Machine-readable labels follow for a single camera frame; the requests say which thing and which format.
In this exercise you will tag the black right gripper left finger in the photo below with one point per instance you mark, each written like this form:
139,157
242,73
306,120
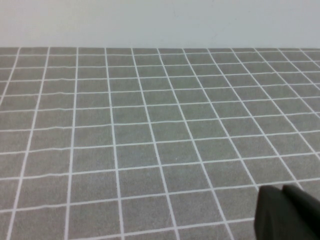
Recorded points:
271,217

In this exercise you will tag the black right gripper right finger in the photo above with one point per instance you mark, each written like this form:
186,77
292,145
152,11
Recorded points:
306,215

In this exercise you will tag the grey white-grid tablecloth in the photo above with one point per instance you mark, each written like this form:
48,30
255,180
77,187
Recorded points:
150,137

